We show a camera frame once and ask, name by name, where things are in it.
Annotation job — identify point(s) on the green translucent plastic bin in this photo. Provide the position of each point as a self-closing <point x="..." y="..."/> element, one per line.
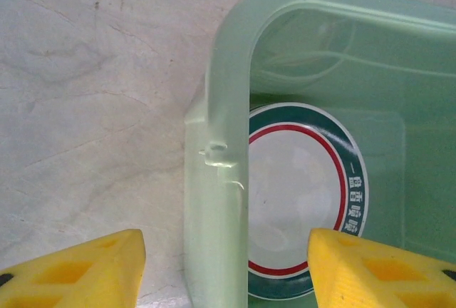
<point x="392" y="72"/>

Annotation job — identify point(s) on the green red ringed white plate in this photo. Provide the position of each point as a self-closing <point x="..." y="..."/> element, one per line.
<point x="295" y="187"/>

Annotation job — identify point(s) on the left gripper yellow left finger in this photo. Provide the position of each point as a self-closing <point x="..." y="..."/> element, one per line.
<point x="82" y="272"/>

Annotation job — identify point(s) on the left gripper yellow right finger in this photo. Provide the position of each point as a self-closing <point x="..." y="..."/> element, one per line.
<point x="374" y="276"/>

